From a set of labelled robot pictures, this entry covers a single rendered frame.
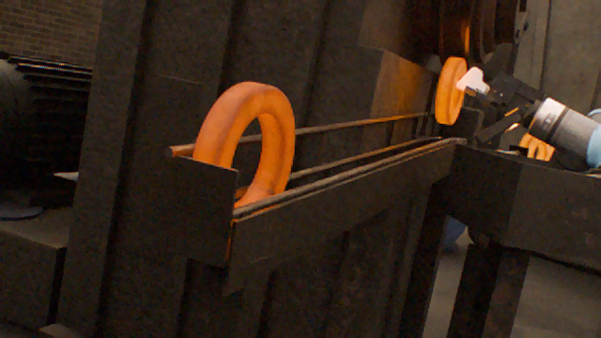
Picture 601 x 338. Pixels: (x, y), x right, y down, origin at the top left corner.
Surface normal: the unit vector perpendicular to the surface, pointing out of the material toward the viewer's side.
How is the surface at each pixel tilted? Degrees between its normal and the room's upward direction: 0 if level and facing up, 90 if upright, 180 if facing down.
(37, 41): 90
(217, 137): 71
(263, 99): 90
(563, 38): 90
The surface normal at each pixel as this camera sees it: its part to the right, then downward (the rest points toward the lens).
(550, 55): -0.58, 0.01
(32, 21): 0.91, 0.24
